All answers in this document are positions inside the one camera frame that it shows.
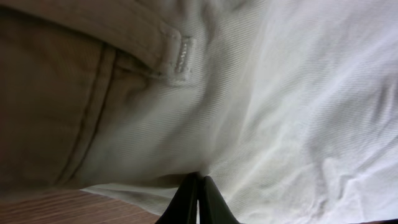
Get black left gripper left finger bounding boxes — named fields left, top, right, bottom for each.
left=155, top=173, right=199, bottom=224

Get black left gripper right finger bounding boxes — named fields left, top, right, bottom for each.
left=198, top=176, right=239, bottom=224

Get beige cargo shorts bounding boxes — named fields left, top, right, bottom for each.
left=1, top=0, right=397, bottom=223

